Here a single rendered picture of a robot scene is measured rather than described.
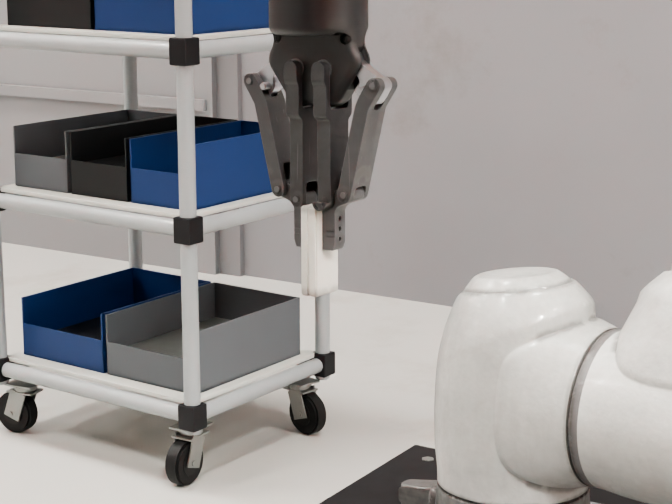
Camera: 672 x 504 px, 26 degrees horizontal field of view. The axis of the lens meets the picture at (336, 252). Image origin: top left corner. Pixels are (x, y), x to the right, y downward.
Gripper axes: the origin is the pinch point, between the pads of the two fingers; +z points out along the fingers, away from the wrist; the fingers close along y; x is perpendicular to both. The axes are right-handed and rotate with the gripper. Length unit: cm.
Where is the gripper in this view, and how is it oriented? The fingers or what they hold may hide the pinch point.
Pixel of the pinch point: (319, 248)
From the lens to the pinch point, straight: 112.8
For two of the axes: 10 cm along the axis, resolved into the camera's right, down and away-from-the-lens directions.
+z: 0.0, 9.8, 1.8
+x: -5.7, 1.5, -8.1
